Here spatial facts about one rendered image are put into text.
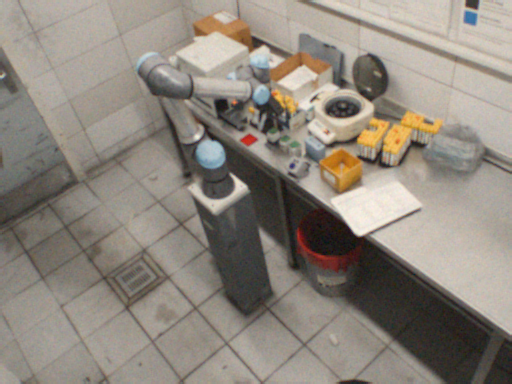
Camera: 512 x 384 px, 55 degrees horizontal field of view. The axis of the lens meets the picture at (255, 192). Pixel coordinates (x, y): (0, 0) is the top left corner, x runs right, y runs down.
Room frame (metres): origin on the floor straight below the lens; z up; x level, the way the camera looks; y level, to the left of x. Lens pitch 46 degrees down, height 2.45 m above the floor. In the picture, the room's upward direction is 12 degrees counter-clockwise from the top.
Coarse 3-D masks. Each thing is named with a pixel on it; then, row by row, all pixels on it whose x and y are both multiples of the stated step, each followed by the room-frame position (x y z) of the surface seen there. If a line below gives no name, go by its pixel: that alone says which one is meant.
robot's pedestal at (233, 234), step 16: (224, 208) 1.47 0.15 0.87; (240, 208) 1.50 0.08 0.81; (208, 224) 1.53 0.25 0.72; (224, 224) 1.45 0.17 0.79; (240, 224) 1.49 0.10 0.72; (256, 224) 1.54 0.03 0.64; (208, 240) 1.59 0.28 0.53; (224, 240) 1.44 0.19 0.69; (240, 240) 1.48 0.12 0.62; (256, 240) 1.53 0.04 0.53; (224, 256) 1.48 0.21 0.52; (240, 256) 1.47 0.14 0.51; (256, 256) 1.52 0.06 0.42; (224, 272) 1.54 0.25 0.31; (240, 272) 1.46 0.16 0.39; (256, 272) 1.50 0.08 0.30; (224, 288) 1.59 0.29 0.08; (240, 288) 1.44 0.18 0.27; (256, 288) 1.49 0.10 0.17; (240, 304) 1.47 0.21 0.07; (256, 304) 1.48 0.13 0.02
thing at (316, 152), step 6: (306, 138) 1.70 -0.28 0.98; (312, 138) 1.69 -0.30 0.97; (306, 144) 1.68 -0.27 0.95; (312, 144) 1.65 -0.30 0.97; (318, 144) 1.64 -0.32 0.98; (306, 150) 1.68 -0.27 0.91; (312, 150) 1.64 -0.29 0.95; (318, 150) 1.61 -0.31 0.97; (324, 150) 1.62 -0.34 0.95; (306, 156) 1.68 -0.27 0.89; (312, 156) 1.65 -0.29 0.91; (318, 156) 1.61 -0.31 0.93; (324, 156) 1.62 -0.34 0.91; (312, 162) 1.63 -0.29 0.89
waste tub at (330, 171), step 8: (336, 152) 1.57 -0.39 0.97; (344, 152) 1.57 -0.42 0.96; (328, 160) 1.55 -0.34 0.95; (336, 160) 1.57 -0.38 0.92; (344, 160) 1.57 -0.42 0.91; (352, 160) 1.52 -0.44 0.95; (360, 160) 1.49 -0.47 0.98; (320, 168) 1.52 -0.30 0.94; (328, 168) 1.48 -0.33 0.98; (336, 168) 1.56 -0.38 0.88; (344, 168) 1.55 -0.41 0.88; (352, 168) 1.45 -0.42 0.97; (360, 168) 1.47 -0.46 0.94; (320, 176) 1.53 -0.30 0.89; (328, 176) 1.48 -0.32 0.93; (336, 176) 1.43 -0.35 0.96; (344, 176) 1.43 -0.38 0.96; (352, 176) 1.45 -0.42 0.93; (360, 176) 1.47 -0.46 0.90; (336, 184) 1.43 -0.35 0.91; (344, 184) 1.43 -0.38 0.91; (352, 184) 1.45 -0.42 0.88
